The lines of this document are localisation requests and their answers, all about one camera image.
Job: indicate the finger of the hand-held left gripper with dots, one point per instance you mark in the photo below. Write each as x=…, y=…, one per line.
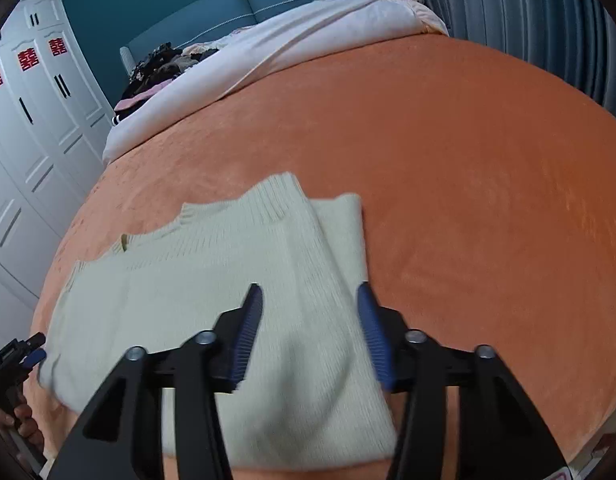
x=32, y=355

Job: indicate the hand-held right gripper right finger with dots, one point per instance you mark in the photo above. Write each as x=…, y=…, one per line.
x=375, y=340

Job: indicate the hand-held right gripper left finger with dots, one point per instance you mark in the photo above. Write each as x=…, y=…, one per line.
x=248, y=332

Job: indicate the cream knitted sweater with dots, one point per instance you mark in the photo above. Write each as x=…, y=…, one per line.
x=198, y=280

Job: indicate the pile of dark clothes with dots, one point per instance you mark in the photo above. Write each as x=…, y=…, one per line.
x=160, y=67

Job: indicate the person's left hand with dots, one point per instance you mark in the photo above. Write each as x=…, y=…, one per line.
x=25, y=417

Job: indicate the orange bed blanket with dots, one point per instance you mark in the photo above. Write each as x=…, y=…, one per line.
x=437, y=185

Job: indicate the white wardrobe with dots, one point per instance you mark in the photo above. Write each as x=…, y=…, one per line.
x=38, y=125

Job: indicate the white duvet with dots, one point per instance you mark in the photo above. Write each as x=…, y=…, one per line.
x=268, y=45

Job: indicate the blue padded headboard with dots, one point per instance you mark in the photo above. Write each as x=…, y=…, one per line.
x=248, y=5

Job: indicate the grey curtain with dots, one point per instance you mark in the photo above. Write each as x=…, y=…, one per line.
x=532, y=20

